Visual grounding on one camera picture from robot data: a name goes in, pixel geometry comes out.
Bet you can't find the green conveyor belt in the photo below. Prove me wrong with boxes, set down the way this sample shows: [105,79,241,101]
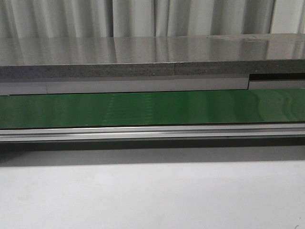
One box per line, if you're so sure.
[0,89,305,129]

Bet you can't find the grey stone counter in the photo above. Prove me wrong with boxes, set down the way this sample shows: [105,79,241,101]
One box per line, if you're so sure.
[0,34,305,95]

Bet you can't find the white curtain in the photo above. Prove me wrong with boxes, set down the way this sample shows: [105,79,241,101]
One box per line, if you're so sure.
[0,0,305,38]

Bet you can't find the aluminium conveyor frame rail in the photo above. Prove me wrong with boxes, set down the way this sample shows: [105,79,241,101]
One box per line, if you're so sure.
[0,123,305,143]

